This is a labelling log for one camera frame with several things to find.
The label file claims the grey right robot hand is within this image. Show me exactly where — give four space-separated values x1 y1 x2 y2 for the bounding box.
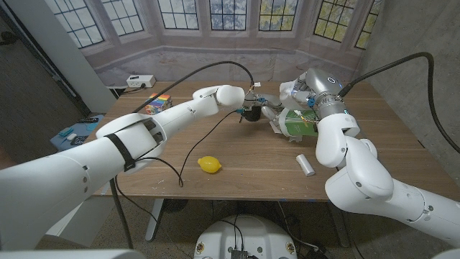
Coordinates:
293 68 349 119

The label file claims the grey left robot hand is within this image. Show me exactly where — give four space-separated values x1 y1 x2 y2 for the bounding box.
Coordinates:
244 91 288 134

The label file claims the green cardboard box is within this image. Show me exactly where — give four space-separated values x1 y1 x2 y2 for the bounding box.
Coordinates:
279 107 321 137

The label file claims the black cup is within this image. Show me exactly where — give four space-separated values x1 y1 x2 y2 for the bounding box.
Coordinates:
242 104 262 122

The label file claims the white cylindrical tape roll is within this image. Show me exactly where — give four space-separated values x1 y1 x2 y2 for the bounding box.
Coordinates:
295 153 316 178

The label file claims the yellow lemon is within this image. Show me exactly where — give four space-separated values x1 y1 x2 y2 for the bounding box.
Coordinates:
197 155 223 174

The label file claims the rainbow striped box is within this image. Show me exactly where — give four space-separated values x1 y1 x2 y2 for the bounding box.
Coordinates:
144 93 173 115

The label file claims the printed window backdrop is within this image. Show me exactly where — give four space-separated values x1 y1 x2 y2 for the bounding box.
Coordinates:
42 0 385 83

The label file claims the white power strip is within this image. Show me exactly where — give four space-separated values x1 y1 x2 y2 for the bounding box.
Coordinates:
125 74 157 88

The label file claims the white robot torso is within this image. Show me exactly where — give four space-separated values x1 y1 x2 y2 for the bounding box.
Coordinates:
193 214 298 259

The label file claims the metal table leg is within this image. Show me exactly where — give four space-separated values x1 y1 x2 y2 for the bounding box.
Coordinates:
326 203 350 248
144 199 165 242

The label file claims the white pillar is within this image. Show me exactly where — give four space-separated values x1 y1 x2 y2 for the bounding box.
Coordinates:
5 0 118 105

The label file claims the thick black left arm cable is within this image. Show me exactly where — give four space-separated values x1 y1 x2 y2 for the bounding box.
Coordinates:
132 60 255 114

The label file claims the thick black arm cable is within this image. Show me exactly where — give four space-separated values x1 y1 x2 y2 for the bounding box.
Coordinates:
337 51 460 155
132 60 255 114

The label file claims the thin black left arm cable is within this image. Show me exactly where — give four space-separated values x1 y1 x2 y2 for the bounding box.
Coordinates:
114 110 238 231

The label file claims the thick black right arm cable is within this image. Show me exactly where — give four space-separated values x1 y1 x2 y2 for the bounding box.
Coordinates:
337 51 460 155

